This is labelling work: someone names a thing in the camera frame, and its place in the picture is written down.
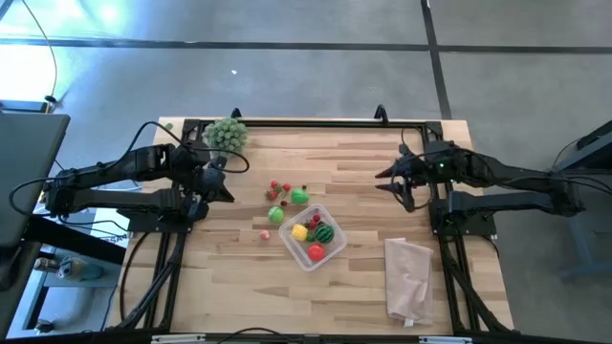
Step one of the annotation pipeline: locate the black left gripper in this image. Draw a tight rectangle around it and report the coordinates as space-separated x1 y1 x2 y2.
180 141 235 204

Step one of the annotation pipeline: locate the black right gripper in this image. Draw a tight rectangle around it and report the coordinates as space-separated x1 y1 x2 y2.
375 142 439 214

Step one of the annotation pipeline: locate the striped green watermelon toy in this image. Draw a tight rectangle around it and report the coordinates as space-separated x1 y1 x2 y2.
314 224 336 245

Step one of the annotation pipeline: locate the clear plastic tupperware container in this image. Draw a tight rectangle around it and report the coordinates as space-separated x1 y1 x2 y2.
278 203 349 272

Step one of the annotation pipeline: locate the potted green artificial plant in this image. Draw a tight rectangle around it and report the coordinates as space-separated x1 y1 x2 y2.
201 117 251 159

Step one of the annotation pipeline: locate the beige folded cloth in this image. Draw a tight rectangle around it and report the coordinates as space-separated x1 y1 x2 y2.
383 237 436 329

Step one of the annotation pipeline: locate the white paper sign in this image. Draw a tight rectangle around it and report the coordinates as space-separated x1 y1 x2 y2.
89 204 134 250

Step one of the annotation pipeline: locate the teal bottle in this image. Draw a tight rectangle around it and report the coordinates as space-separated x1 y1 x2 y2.
55 255 105 283

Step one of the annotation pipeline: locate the grey desk top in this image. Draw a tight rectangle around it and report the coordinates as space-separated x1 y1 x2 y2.
0 110 72 249

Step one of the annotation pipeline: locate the blue-grey metal table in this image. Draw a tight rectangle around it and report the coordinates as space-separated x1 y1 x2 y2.
528 118 612 283

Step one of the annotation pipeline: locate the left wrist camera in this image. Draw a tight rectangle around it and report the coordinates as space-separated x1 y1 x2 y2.
200 167 225 191

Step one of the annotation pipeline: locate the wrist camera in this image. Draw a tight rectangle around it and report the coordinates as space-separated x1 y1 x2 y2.
411 157 434 182
200 167 225 191

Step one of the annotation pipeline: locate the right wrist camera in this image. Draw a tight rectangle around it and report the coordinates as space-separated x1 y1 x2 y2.
411 157 434 182

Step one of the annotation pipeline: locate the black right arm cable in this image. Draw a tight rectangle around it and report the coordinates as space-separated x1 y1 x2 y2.
389 127 612 212

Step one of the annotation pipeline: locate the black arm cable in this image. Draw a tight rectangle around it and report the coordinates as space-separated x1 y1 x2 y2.
389 127 612 212
8 120 251 219

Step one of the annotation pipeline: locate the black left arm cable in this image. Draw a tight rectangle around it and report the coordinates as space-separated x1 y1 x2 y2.
8 120 251 219

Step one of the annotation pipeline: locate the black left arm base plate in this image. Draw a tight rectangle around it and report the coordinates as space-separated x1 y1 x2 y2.
126 209 192 234

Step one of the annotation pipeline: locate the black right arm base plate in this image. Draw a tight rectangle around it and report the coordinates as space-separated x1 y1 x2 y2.
428 198 498 237

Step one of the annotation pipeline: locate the thin black cable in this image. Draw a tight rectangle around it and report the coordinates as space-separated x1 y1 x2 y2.
215 326 298 344
118 231 150 322

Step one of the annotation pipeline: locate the silver aluminium bracket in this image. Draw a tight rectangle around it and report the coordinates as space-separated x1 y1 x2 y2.
418 335 474 344
150 333 207 344

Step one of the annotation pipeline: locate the thin yellow cable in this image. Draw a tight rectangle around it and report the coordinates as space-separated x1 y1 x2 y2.
19 0 59 104

